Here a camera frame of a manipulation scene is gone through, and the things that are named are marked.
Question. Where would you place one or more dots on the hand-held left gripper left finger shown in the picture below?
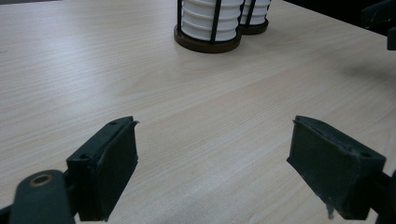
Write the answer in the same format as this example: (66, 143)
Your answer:
(102, 174)

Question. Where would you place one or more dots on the short stack of paper cups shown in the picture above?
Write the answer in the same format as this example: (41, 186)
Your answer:
(197, 18)

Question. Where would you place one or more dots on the tall stack of paper cups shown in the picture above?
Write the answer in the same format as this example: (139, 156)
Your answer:
(260, 12)

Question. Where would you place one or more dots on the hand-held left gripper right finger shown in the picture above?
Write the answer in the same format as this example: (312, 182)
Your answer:
(330, 168)

